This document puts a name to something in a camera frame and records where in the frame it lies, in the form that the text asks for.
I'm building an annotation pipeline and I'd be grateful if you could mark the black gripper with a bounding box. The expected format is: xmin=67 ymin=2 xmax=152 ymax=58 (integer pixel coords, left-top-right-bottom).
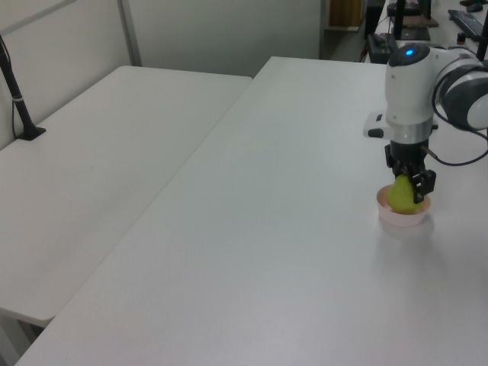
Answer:
xmin=384 ymin=140 xmax=438 ymax=204

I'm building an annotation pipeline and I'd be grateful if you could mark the green pear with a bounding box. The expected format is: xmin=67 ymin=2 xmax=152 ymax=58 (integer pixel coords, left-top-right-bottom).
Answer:
xmin=387 ymin=174 xmax=419 ymax=214

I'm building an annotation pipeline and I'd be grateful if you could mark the pink plastic bowl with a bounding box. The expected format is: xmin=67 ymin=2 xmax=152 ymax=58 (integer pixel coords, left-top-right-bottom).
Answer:
xmin=375 ymin=185 xmax=432 ymax=228

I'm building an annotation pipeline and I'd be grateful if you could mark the black box device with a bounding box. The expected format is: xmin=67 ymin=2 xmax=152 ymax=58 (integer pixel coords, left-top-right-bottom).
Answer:
xmin=365 ymin=32 xmax=398 ymax=65

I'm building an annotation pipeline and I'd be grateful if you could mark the black monitor stand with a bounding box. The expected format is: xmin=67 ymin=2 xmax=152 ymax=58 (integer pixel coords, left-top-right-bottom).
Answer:
xmin=388 ymin=0 xmax=432 ymax=42

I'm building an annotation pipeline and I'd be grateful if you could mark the thin black stand pole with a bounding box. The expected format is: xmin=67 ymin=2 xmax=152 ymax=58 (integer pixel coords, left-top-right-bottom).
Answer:
xmin=475 ymin=30 xmax=488 ymax=63

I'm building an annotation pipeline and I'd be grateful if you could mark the black computer keyboard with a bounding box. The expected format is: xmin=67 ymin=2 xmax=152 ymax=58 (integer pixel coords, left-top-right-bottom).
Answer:
xmin=448 ymin=9 xmax=488 ymax=39

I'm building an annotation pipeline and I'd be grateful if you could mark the brown wooden cabinet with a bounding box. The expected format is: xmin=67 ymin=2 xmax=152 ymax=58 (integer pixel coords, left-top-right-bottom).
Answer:
xmin=328 ymin=0 xmax=363 ymax=28

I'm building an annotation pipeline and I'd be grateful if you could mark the white side table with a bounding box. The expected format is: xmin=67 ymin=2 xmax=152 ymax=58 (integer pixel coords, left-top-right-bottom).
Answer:
xmin=0 ymin=65 xmax=255 ymax=366

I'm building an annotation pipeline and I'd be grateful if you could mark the black pole stand with base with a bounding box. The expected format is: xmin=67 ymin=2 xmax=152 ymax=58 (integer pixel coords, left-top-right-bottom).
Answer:
xmin=0 ymin=34 xmax=47 ymax=141

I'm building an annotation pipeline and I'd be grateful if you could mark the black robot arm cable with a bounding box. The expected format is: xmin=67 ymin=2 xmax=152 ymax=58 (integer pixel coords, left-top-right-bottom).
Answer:
xmin=425 ymin=60 xmax=488 ymax=168

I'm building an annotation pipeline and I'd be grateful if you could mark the aluminium partition post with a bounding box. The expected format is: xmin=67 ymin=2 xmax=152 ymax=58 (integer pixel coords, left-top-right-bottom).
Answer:
xmin=117 ymin=0 xmax=143 ymax=69

